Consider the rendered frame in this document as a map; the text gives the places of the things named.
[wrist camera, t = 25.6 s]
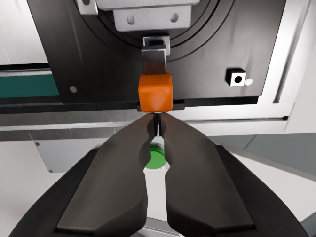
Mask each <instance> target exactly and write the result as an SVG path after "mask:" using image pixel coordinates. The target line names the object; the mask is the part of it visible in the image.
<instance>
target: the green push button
mask: <svg viewBox="0 0 316 237"><path fill-rule="evenodd" d="M150 152H151V160H150V162H149V163H148V164H147V165H146V168H148V169H159V168H161V167H163V166H164V165H165V164H166V160H165V152H164V150H163V149H162V148H161V147H159V146H150Z"/></svg>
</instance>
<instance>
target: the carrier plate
mask: <svg viewBox="0 0 316 237"><path fill-rule="evenodd" d="M26 1H27V4H28V7H29V10H30V13H31V15H32V18H33V21H34V24H35V27H36V30H37V32H38V35H39V38H40V41H41V44H42V46H43V49H44V52H45V55H46V58H47V61H48V64H49V67H50V69H51V72H52V75H53V77H54V80H55V84H56V86H57V89H58V92H59V95H60V97H61V100H62V103H63V104H81V103H115V102H139V101H140V99H139V93H138V87H139V80H140V76H141V75H142V74H144V72H143V64H142V63H141V62H137V61H134V60H130V59H128V58H125V57H123V56H121V55H119V54H117V53H116V52H114V51H112V50H111V49H109V48H108V47H107V46H106V45H104V44H103V43H102V42H101V41H100V40H99V39H98V38H97V37H96V36H95V35H94V34H93V33H92V32H91V30H90V29H89V28H88V26H87V25H86V23H85V22H84V20H83V19H82V17H81V16H80V14H79V12H78V10H77V8H76V6H75V4H74V2H73V0H26ZM286 1H287V0H235V3H234V5H233V7H232V9H231V11H230V13H229V15H228V17H227V18H226V20H225V22H224V23H223V25H222V26H221V27H220V29H219V30H218V31H217V32H216V33H215V35H214V36H213V37H212V38H211V39H210V40H209V41H208V42H207V43H206V44H204V45H203V46H202V47H201V48H200V49H198V50H197V51H195V52H194V53H192V54H190V55H188V56H186V57H184V58H182V59H179V60H176V61H173V62H168V63H166V71H167V73H170V74H171V76H172V85H173V100H186V99H210V98H233V97H257V96H262V93H263V89H264V86H265V82H266V78H267V74H268V71H269V66H270V62H271V58H272V55H273V51H274V47H275V43H276V40H277V35H278V31H279V27H280V24H281V20H282V16H283V13H284V8H285V4H286ZM229 70H245V71H246V78H245V84H244V86H235V87H230V86H229V85H228V84H227V82H228V75H229Z"/></svg>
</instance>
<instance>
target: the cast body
mask: <svg viewBox="0 0 316 237"><path fill-rule="evenodd" d="M95 1H96V4H97V6H98V7H99V9H101V10H104V11H108V10H113V15H114V22H115V28H116V29H117V31H119V32H131V31H148V30H164V29H181V28H188V27H190V24H191V6H193V5H196V4H198V3H199V2H200V0H95Z"/></svg>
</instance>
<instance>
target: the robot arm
mask: <svg viewBox="0 0 316 237"><path fill-rule="evenodd" d="M158 124H159V136H161V137H162V138H163V139H164V152H165V160H166V162H167V163H168V164H169V165H170V167H169V169H168V171H167V172H166V174H165V190H166V214H167V222H168V225H169V226H170V227H171V228H172V229H173V230H175V231H177V232H178V233H180V234H181V235H183V236H185V237H309V235H308V234H307V232H306V231H305V229H304V228H303V226H302V225H301V224H300V222H299V221H298V219H297V218H296V217H295V215H294V214H293V213H292V212H291V210H290V209H289V208H288V207H287V205H286V204H285V203H284V202H283V201H282V200H281V199H280V198H279V196H278V195H277V194H276V193H275V192H274V191H273V190H272V189H271V188H270V187H268V186H267V185H266V184H265V183H264V182H263V181H262V180H261V179H260V178H259V177H257V176H256V175H255V174H254V173H253V172H252V171H251V170H250V169H249V168H247V167H246V166H245V165H244V164H243V163H242V162H241V161H240V160H238V159H237V158H236V157H235V156H234V155H233V154H232V153H231V152H230V151H228V150H227V149H226V148H225V147H224V146H223V145H216V144H215V143H214V142H213V141H212V140H211V139H209V138H208V137H207V136H206V135H205V134H203V133H202V132H200V131H199V130H197V129H196V128H194V127H192V126H190V125H188V124H186V123H185V122H183V121H181V120H179V119H177V118H176V117H174V116H172V115H170V114H168V113H166V112H162V113H154V112H152V113H148V114H146V115H144V116H142V117H141V118H139V119H137V120H136V121H134V122H133V123H131V124H129V125H128V126H126V127H124V128H122V129H121V130H119V131H118V132H116V133H115V134H114V135H113V136H111V137H110V138H109V139H108V140H107V141H105V142H104V143H103V144H102V145H101V146H100V147H99V148H98V149H91V150H90V151H89V152H88V153H87V154H86V155H85V156H83V157H82V158H81V159H80V160H79V161H78V162H77V163H76V164H75V165H74V166H73V167H72V168H70V169H69V170H68V171H67V172H66V173H65V174H64V175H63V176H62V177H61V178H60V179H59V180H58V181H56V182H55V183H54V184H53V185H52V186H51V187H50V188H49V189H48V190H47V191H46V192H45V193H44V194H43V195H42V196H41V197H40V198H39V199H38V200H37V201H36V202H35V203H34V204H33V205H32V206H31V208H30V209H29V210H28V211H27V212H26V213H25V215H24V216H23V217H22V218H21V220H20V221H19V222H18V224H17V225H16V226H15V227H14V229H13V230H12V232H11V233H10V234H9V236H8V237H146V236H145V235H143V234H141V233H139V232H137V231H139V230H140V229H142V228H143V227H144V225H145V223H146V219H147V209H148V194H147V186H146V178H145V174H144V172H143V171H144V169H145V167H146V165H147V164H148V163H149V162H150V160H151V152H150V143H151V141H152V140H153V139H154V138H155V137H156V136H157V135H158Z"/></svg>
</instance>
